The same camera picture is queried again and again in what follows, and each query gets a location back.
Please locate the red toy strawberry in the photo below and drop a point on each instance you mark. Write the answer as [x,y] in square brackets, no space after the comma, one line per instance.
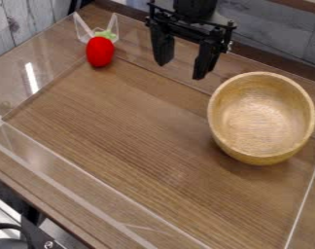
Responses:
[99,49]

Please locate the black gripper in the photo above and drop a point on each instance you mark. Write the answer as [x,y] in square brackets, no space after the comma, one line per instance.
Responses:
[194,21]

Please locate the clear acrylic tray wall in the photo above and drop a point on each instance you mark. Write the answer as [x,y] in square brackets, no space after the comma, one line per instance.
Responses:
[106,148]

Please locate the wooden bowl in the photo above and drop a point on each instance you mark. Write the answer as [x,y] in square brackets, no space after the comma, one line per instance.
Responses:
[261,117]

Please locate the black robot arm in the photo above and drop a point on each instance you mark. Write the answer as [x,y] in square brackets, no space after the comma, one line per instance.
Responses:
[193,21]

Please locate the black table clamp bracket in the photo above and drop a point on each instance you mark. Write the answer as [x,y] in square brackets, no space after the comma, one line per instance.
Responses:
[39,238]

